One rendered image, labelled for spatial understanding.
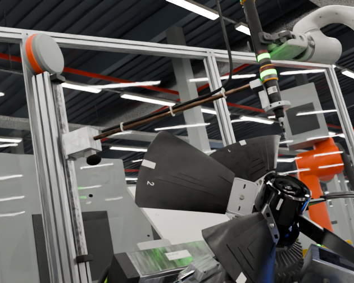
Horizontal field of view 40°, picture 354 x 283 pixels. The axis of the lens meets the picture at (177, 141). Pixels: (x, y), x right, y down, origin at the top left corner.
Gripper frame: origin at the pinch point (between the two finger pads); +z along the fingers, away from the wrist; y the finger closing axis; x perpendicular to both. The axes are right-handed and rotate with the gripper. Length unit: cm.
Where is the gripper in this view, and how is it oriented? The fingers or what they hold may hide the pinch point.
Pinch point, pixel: (259, 42)
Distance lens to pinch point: 142.2
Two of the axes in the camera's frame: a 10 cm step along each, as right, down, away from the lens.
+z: -8.3, 0.2, -5.5
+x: -2.0, -9.4, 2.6
